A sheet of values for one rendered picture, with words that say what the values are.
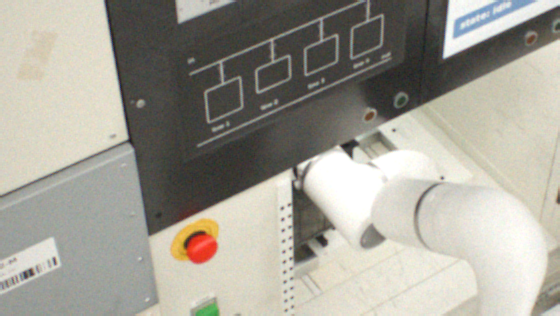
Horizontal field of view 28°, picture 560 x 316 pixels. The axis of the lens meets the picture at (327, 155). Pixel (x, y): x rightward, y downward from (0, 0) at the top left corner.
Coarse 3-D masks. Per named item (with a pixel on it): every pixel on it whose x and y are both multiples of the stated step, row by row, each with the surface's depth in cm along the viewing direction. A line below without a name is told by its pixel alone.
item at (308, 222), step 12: (348, 144) 179; (300, 192) 178; (300, 204) 180; (312, 204) 182; (300, 216) 182; (312, 216) 184; (324, 216) 186; (300, 228) 184; (312, 228) 186; (324, 228) 188; (300, 240) 186; (324, 240) 191
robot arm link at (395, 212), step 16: (384, 160) 161; (400, 160) 159; (416, 160) 152; (400, 176) 147; (416, 176) 148; (432, 176) 152; (384, 192) 144; (400, 192) 141; (416, 192) 138; (384, 208) 143; (400, 208) 139; (416, 208) 136; (384, 224) 143; (400, 224) 139; (416, 224) 135; (400, 240) 142; (416, 240) 137
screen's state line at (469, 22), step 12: (504, 0) 142; (516, 0) 143; (528, 0) 145; (480, 12) 140; (492, 12) 142; (504, 12) 143; (456, 24) 139; (468, 24) 140; (480, 24) 142; (456, 36) 141
